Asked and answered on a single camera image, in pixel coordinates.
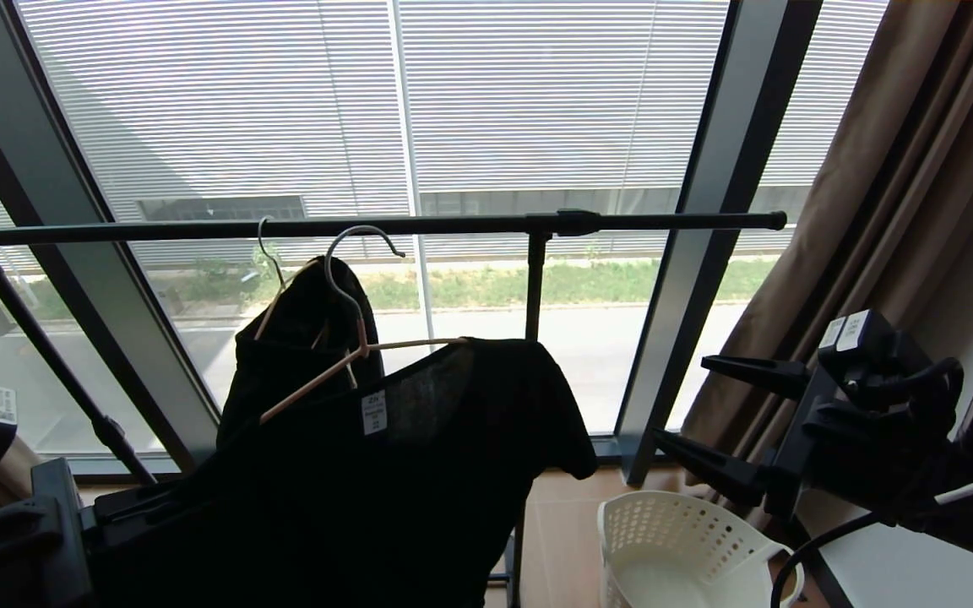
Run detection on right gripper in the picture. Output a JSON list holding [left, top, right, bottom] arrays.
[[651, 355, 911, 520]]

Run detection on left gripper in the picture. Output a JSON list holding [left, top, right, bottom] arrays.
[[0, 459, 95, 608]]

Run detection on black shorts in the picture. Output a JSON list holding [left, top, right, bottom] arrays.
[[216, 256, 386, 450]]

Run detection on black garment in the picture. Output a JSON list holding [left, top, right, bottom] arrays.
[[90, 338, 599, 608]]

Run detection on pink clothes hanger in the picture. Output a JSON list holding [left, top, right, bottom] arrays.
[[258, 225, 470, 425], [253, 217, 320, 343]]

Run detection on white laundry basket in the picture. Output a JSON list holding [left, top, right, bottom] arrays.
[[596, 491, 807, 608]]

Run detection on black clothes rack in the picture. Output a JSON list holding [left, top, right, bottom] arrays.
[[0, 209, 787, 608]]

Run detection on window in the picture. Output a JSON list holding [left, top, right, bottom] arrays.
[[0, 0, 889, 486]]

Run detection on brown curtain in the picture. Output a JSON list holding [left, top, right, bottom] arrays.
[[681, 0, 973, 533]]

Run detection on black cable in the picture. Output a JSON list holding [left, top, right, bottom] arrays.
[[769, 507, 889, 608]]

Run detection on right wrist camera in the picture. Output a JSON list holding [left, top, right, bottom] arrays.
[[816, 308, 965, 416]]

